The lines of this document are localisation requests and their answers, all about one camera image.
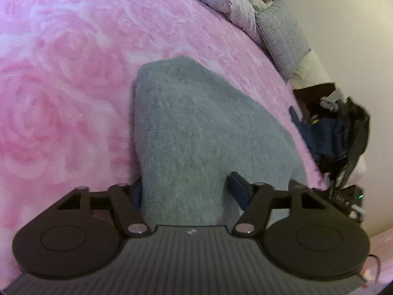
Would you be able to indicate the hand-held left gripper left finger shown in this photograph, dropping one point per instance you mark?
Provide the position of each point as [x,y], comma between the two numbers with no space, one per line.
[135,196]

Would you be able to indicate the pink curtain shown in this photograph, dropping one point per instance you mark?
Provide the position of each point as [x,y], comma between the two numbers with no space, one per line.
[383,249]

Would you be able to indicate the pink floral bedsheet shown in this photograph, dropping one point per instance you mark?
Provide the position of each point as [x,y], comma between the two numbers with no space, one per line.
[61,98]

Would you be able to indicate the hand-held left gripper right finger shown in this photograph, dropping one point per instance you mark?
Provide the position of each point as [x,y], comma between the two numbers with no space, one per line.
[241,190]

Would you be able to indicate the black device with green light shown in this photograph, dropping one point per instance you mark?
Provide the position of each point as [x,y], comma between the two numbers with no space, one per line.
[344,197]

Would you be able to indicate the grey checked pillow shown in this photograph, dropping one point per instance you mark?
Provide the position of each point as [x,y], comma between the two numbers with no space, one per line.
[282,37]

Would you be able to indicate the grey sweatpants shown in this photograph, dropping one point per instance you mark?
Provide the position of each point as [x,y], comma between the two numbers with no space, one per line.
[199,129]

